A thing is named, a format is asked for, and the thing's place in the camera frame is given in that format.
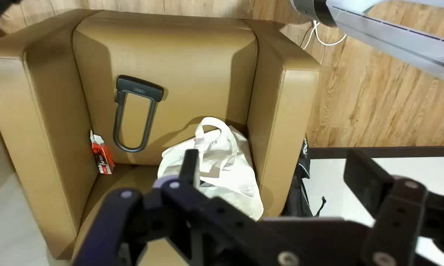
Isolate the white canvas tote bag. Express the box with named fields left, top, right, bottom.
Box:
left=155, top=115, right=265, bottom=222

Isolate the thin white cable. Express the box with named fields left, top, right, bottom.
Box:
left=299, top=19, right=349, bottom=50

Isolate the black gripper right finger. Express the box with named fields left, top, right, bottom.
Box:
left=342, top=148, right=444, bottom=266

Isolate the red white tag package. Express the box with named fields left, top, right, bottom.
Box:
left=87, top=129, right=116, bottom=177

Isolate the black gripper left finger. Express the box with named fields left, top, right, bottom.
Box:
left=72, top=148, right=281, bottom=266

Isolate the tan leather armchair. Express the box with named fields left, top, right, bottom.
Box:
left=0, top=8, right=321, bottom=262

